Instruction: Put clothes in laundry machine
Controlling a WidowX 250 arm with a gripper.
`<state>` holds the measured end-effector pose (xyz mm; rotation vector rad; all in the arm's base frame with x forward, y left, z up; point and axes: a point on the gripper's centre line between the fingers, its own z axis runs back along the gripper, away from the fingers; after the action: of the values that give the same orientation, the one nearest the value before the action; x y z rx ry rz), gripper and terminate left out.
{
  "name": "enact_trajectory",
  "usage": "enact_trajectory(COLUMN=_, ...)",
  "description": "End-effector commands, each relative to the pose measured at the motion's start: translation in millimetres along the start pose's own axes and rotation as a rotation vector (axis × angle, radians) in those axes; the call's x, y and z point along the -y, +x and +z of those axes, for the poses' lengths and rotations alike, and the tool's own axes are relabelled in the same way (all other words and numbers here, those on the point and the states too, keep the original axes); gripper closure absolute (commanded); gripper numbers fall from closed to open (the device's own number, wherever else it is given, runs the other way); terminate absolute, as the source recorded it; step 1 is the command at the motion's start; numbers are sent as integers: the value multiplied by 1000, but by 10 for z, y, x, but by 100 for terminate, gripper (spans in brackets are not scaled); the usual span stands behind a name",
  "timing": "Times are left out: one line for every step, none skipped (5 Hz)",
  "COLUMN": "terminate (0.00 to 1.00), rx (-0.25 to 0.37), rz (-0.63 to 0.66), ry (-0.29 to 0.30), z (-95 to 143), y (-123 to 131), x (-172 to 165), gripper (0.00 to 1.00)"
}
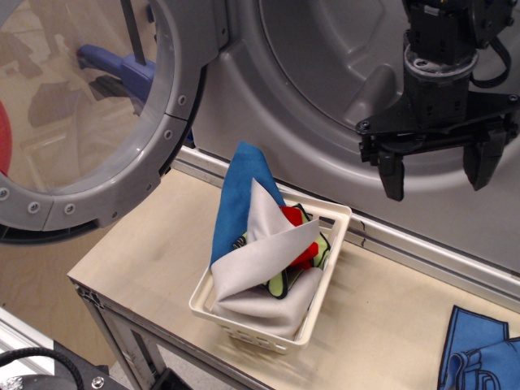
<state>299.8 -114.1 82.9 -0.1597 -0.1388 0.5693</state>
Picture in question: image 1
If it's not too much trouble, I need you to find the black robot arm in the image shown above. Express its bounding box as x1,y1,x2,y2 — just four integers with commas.
356,1,519,202

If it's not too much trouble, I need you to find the dark blue cloth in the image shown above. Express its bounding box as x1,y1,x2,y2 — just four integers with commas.
210,141,285,264

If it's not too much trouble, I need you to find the light blue cloth garment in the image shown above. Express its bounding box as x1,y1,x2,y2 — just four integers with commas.
437,305,519,390

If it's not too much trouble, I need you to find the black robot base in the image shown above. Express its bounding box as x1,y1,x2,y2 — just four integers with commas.
1,343,125,389

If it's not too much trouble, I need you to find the white plastic laundry basket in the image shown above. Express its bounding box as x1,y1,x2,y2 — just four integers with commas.
188,190,352,355

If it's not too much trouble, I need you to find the blue clamp handle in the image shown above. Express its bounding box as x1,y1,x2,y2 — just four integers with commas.
77,45,156,104

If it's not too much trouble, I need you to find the aluminium table frame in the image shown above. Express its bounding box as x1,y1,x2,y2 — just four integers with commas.
71,276,267,389

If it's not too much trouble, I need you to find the round transparent washer door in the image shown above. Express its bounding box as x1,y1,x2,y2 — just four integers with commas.
1,1,228,245

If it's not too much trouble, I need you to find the red cloth garment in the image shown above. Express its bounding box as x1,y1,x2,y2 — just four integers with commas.
280,204,319,270

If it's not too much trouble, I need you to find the black braided cable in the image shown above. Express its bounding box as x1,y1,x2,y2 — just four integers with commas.
0,347,85,390

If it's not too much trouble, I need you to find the grey toy washing machine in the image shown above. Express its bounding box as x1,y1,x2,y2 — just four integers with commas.
162,0,520,314

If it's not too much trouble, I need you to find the red round object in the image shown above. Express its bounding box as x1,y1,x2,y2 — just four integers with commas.
0,103,13,176

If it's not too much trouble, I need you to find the grey cloth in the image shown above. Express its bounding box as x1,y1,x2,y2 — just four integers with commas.
210,180,322,337

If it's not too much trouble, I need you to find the lime green cloth garment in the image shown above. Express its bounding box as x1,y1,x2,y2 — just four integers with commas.
232,206,330,299

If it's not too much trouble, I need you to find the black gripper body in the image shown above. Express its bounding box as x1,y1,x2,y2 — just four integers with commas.
356,60,519,163

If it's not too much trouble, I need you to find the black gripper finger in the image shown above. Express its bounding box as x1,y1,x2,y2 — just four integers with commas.
463,132,507,191
377,152,405,202

